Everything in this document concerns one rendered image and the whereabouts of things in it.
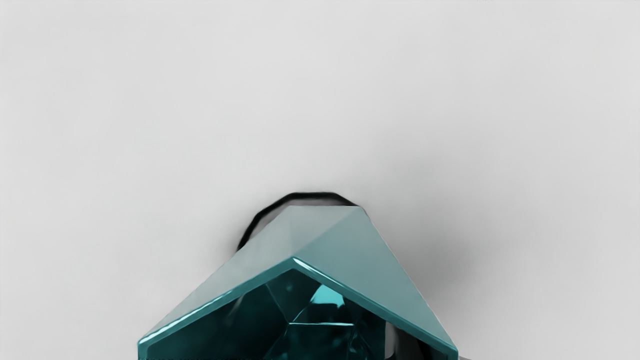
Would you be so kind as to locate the teal faceted mug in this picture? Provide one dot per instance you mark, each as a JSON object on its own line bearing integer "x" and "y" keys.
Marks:
{"x": 320, "y": 240}

